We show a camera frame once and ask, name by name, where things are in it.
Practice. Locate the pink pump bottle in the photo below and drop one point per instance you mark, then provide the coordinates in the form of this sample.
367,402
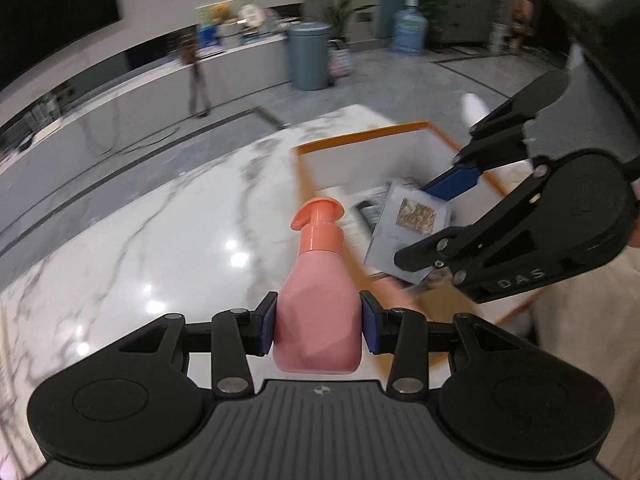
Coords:
317,310

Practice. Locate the white slipper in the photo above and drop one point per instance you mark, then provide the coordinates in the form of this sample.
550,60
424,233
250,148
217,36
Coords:
472,107

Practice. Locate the blue box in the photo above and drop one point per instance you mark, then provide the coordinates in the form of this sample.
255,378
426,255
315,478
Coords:
209,35

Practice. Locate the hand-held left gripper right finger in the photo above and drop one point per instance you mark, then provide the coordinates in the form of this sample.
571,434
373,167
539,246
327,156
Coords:
371,326

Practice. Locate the person's beige trousers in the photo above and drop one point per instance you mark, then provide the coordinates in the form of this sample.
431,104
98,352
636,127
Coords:
585,335

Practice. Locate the grey trash bin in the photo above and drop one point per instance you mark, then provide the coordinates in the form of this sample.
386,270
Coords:
309,57

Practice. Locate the round decorative plate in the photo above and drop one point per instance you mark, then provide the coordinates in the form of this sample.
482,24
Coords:
250,16

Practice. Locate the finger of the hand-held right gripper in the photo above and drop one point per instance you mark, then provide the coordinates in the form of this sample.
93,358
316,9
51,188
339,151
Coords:
492,232
452,182

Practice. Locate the grey drawer cabinet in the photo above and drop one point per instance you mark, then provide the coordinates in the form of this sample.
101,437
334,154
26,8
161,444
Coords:
472,15

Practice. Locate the potted palm plant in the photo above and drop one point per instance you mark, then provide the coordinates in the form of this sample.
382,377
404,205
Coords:
335,7

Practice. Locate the yellow plush toy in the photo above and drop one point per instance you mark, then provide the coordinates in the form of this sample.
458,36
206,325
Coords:
220,12

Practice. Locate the orange cardboard box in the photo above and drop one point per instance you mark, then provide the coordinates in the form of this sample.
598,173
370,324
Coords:
360,160

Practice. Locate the black television screen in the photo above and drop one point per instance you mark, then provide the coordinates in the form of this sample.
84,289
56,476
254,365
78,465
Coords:
50,15

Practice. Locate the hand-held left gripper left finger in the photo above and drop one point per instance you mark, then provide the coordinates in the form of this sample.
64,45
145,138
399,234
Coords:
267,322

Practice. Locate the blue water jug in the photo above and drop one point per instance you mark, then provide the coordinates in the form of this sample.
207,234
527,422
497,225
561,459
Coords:
410,30

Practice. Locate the grey packet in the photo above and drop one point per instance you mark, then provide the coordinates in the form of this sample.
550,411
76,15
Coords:
395,242

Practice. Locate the white low counter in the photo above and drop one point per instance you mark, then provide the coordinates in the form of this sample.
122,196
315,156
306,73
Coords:
150,85

